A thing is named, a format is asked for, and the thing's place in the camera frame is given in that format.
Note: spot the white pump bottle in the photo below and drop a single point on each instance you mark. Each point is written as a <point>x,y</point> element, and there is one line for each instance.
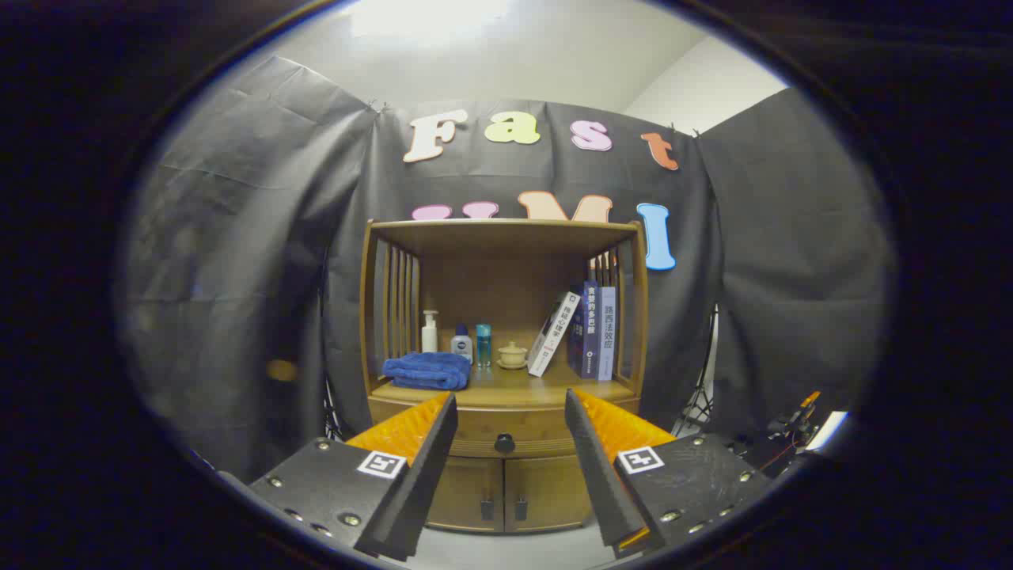
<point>429,336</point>

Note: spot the white bottle with blue cap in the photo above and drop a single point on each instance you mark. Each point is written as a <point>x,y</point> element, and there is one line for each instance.
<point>462,348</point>

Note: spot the wooden countertop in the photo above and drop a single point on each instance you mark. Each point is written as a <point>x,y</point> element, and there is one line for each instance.
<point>506,384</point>

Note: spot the dark blue book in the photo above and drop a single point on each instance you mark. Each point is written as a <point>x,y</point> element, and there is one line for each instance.
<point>586,332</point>

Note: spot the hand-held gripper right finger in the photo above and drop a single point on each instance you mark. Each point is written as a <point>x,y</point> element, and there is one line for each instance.
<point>601,483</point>

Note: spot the wooden cabinet door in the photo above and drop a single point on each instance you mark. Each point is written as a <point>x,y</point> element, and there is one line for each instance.
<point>550,487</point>
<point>467,491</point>

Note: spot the black backdrop stand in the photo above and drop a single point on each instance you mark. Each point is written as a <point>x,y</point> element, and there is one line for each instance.
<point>331,416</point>
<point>700,404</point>

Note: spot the beige lidded teacup with saucer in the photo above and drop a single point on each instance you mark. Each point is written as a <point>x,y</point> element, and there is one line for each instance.
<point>512,356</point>

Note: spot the white book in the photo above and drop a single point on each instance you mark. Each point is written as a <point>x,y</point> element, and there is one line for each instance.
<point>552,336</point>

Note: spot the wooden cabinet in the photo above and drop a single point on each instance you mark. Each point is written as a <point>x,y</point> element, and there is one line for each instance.
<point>506,285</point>

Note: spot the clear blue glass bottle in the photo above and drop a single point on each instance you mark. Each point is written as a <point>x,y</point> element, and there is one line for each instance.
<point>483,348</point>

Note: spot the wooden drawer with black knob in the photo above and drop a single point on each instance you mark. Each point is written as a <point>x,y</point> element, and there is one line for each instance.
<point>491,419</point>

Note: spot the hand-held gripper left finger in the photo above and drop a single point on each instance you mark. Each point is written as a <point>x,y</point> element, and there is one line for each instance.
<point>419,491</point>

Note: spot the light grey-blue book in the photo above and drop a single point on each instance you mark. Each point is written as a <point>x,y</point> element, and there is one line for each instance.
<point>607,332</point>

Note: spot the folded blue towel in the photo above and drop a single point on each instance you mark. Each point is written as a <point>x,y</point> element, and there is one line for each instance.
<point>427,372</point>

